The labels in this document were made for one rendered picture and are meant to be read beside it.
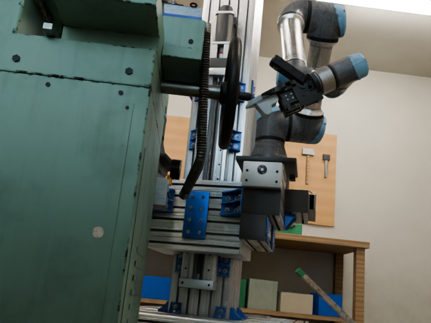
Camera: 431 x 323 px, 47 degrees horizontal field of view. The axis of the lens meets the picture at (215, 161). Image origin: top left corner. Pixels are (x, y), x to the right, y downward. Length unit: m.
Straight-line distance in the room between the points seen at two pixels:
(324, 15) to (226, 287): 1.08
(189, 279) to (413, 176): 3.56
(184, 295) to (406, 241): 3.29
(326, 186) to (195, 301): 2.98
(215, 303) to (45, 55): 1.24
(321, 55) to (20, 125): 1.17
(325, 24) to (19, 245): 1.28
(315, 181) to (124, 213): 3.91
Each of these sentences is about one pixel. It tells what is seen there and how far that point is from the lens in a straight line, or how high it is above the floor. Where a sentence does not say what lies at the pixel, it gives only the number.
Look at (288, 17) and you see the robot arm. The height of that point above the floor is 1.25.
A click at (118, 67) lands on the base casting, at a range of 1.08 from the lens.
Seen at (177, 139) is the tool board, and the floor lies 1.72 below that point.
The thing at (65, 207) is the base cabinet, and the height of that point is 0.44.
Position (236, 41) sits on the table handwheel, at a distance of 1.22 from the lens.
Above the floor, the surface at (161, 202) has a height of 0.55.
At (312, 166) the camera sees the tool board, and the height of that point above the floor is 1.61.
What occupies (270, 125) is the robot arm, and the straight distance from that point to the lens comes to 1.92.
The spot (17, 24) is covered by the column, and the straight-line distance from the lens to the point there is 1.31.
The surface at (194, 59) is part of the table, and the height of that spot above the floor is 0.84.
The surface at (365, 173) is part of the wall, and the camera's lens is 5.00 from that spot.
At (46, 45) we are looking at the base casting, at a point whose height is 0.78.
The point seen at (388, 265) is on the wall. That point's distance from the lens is 4.93.
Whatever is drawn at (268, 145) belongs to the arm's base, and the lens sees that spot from 1.89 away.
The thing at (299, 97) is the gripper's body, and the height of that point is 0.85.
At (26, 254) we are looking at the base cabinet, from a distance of 1.01.
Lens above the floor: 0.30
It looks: 15 degrees up
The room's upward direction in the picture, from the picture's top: 6 degrees clockwise
